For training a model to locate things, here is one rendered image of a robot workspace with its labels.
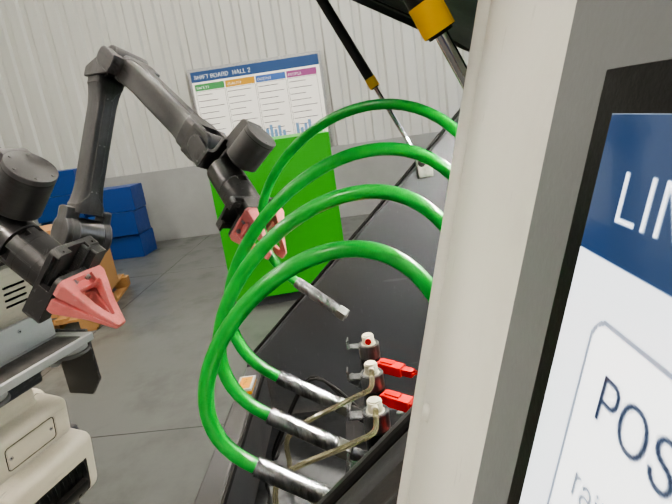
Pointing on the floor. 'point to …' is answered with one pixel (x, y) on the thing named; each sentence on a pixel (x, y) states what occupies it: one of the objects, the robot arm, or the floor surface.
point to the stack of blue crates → (123, 204)
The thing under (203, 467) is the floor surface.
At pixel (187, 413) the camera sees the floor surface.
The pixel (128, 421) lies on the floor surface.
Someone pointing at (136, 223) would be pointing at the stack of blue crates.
